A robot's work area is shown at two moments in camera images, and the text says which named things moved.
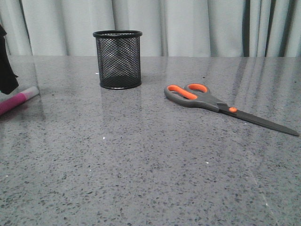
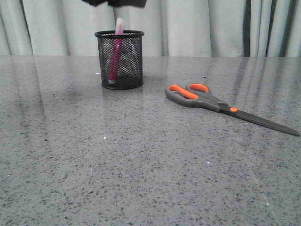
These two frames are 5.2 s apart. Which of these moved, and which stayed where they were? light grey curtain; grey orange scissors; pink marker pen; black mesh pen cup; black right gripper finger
Moved: black right gripper finger; pink marker pen
Stayed: black mesh pen cup; light grey curtain; grey orange scissors
